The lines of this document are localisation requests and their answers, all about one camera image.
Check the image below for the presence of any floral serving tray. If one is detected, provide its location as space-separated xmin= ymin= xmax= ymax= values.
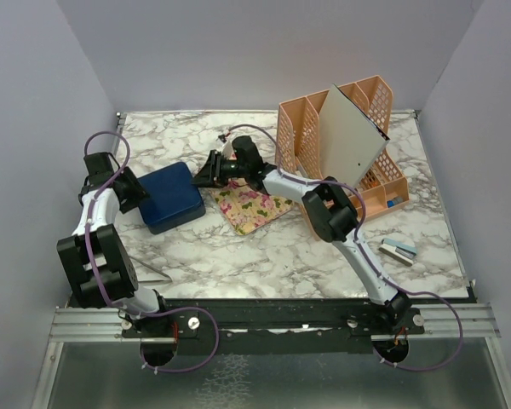
xmin=210 ymin=179 xmax=293 ymax=236

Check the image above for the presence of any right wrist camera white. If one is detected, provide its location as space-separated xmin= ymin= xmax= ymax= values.
xmin=218 ymin=132 xmax=234 ymax=159

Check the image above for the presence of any stapler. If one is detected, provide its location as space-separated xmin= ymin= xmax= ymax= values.
xmin=379 ymin=238 xmax=417 ymax=267

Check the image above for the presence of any blue box lid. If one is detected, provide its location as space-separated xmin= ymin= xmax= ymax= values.
xmin=138 ymin=162 xmax=204 ymax=223

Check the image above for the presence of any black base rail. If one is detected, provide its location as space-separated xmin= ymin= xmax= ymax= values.
xmin=122 ymin=298 xmax=424 ymax=355

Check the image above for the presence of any small blue cap item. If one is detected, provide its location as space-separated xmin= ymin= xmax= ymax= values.
xmin=387 ymin=196 xmax=403 ymax=208

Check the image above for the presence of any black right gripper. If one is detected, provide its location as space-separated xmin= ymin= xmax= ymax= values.
xmin=188 ymin=153 xmax=247 ymax=192

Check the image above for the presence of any grey board in organizer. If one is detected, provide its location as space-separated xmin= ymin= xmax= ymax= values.
xmin=319 ymin=84 xmax=389 ymax=187

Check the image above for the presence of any peach plastic desk organizer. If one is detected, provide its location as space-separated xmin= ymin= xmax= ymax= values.
xmin=275 ymin=75 xmax=410 ymax=219

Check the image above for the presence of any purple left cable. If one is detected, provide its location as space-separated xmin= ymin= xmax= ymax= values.
xmin=83 ymin=130 xmax=221 ymax=375

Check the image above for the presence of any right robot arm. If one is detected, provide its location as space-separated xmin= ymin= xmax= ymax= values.
xmin=192 ymin=135 xmax=411 ymax=333

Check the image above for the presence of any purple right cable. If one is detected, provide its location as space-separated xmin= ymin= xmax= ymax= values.
xmin=217 ymin=124 xmax=464 ymax=372

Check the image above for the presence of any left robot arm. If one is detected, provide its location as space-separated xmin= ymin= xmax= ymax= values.
xmin=56 ymin=167 xmax=171 ymax=337

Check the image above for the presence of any purple cable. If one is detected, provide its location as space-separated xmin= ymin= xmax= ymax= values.
xmin=83 ymin=130 xmax=221 ymax=375
xmin=217 ymin=124 xmax=464 ymax=372

